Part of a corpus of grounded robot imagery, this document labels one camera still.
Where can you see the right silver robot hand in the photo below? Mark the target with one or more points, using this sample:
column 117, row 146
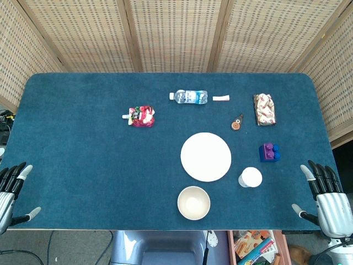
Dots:
column 329, row 212

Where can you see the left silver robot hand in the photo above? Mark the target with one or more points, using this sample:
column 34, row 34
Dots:
column 5, row 201

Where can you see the white paper cup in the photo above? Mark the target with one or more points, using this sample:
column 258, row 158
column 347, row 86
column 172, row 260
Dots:
column 250, row 177

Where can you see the cream bowl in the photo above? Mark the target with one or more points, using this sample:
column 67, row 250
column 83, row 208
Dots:
column 193, row 203

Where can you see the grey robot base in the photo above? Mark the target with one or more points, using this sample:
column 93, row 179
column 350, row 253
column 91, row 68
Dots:
column 165, row 248

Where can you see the white round plate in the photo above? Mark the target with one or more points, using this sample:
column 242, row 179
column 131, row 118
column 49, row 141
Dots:
column 205, row 157

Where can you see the pink box of books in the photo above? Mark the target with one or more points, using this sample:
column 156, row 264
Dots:
column 256, row 248

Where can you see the purple and blue toy block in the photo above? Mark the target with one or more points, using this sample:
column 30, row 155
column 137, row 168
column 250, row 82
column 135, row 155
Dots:
column 269, row 153

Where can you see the blue felt table cover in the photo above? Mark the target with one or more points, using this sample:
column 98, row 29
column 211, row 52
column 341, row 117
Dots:
column 110, row 165

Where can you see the gold foil snack package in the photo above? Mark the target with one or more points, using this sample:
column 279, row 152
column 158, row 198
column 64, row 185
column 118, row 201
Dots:
column 264, row 109

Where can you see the small white paper packet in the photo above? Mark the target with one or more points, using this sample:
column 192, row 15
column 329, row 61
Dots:
column 221, row 97

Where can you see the red spouted drink pouch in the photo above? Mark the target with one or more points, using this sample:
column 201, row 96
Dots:
column 141, row 116

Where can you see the clear plastic water bottle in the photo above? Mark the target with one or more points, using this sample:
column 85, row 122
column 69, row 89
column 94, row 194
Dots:
column 190, row 97

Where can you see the woven bamboo folding screen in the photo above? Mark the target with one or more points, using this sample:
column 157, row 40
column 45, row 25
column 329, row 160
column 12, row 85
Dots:
column 176, row 36

